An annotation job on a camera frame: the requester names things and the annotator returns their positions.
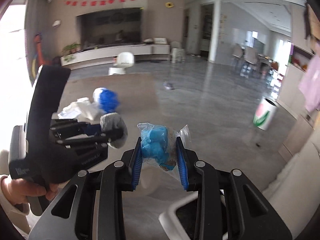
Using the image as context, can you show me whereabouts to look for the grey sock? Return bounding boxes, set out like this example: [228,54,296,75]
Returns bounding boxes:
[100,112,128,148]

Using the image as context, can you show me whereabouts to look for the blue shoe covers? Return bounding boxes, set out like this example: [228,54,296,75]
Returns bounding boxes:
[137,122,191,180]

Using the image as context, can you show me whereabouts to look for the white square trash bin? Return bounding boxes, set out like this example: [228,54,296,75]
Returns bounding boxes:
[158,192,230,240]

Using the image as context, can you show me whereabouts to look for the white tulip trash can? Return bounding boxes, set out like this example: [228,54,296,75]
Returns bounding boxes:
[253,98,278,131]

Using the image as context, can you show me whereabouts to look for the person's left hand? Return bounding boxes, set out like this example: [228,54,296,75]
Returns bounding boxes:
[1,177,58,205]

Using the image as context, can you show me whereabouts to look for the white foam net wrap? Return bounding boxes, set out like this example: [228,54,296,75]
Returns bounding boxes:
[57,97,100,121]

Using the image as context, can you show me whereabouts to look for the blue plastic shoe cover bundle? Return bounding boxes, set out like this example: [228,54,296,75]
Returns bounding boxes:
[99,89,119,113]

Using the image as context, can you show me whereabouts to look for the beige fabric sofa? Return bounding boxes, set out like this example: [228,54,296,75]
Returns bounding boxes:
[263,129,319,239]

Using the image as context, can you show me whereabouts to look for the grey item on floor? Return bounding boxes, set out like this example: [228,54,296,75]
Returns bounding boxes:
[163,82,175,90]

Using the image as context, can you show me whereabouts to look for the white tv cabinet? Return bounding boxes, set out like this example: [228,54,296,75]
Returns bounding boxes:
[61,44,170,66]

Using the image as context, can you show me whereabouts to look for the white plastic child chair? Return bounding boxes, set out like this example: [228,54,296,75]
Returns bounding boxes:
[108,51,135,75]

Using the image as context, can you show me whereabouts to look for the green potted plant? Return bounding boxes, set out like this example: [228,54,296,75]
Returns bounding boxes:
[62,43,81,62]

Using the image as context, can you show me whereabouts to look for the orange dinosaur toy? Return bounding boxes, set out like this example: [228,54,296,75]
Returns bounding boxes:
[31,33,51,79]

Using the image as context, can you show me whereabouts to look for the beige wooden side cabinet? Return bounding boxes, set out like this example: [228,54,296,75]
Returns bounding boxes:
[278,115,313,162]

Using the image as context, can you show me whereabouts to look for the stacked white stools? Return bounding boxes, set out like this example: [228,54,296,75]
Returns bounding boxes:
[170,41,185,63]

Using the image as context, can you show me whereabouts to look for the framed picture on cabinet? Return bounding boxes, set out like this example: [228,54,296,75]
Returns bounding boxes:
[153,37,168,45]

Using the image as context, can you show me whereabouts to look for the large black television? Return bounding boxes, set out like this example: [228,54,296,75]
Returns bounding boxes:
[76,8,143,50]

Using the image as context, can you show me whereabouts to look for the grey curtain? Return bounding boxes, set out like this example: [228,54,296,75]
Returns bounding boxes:
[24,0,48,85]

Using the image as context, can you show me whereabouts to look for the dining chairs and table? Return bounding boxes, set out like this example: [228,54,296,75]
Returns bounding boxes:
[232,43,274,79]

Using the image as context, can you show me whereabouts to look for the pink hanging jacket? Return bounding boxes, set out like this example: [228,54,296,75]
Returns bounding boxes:
[299,55,320,112]

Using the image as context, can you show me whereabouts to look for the white sheep wall decoration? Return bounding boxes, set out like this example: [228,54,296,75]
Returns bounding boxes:
[52,20,61,28]

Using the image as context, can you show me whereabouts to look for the yellow sunflower wall decoration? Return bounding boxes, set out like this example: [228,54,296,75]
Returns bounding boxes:
[165,2,174,8]

